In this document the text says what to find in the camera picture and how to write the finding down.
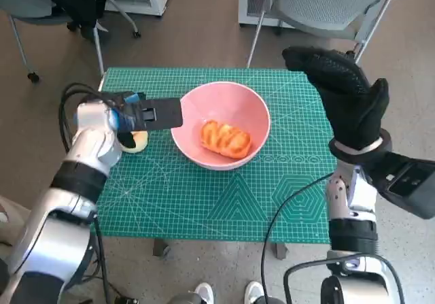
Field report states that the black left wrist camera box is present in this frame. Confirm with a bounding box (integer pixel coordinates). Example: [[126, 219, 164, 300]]
[[130, 96, 184, 131]]

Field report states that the black knitted gloved right hand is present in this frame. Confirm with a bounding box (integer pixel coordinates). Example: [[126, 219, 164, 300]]
[[281, 46, 390, 152]]

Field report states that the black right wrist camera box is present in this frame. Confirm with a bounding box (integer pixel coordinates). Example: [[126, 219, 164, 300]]
[[356, 150, 435, 220]]

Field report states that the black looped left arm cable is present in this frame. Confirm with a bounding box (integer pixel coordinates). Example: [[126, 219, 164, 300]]
[[58, 82, 113, 152]]

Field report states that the long toy bread loaf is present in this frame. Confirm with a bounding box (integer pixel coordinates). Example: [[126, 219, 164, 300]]
[[199, 119, 253, 159]]

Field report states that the white shoe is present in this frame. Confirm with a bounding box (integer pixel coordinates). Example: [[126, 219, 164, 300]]
[[194, 282, 215, 304], [244, 281, 265, 304]]

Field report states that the green cutting mat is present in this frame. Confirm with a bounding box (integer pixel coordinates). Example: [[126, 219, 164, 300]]
[[91, 67, 337, 244]]

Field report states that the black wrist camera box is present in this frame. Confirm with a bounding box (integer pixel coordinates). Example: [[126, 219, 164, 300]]
[[356, 150, 435, 220], [130, 96, 184, 131]]

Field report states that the round toy bread bun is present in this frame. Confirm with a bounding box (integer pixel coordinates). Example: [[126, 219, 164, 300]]
[[120, 130, 150, 154]]

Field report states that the black looped right arm cable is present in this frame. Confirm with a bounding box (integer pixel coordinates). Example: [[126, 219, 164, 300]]
[[283, 252, 407, 304]]

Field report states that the grey blue seat chair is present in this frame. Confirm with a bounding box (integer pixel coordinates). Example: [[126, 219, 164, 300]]
[[0, 0, 142, 82]]

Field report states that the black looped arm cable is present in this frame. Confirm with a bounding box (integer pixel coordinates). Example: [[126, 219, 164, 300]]
[[58, 82, 113, 152], [283, 252, 407, 304]]

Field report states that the long black cable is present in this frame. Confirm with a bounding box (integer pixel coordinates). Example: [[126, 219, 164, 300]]
[[260, 173, 336, 304]]

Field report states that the grey mesh back chair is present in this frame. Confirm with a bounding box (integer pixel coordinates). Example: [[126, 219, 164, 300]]
[[246, 0, 414, 70]]

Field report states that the black left hand blue tape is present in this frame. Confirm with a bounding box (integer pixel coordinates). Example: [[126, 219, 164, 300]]
[[101, 91, 149, 149]]

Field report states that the pink bowl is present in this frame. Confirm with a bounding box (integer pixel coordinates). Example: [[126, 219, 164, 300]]
[[171, 82, 272, 171]]

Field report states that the black hanging cable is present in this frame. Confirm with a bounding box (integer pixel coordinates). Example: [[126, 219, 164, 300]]
[[90, 215, 111, 304]]

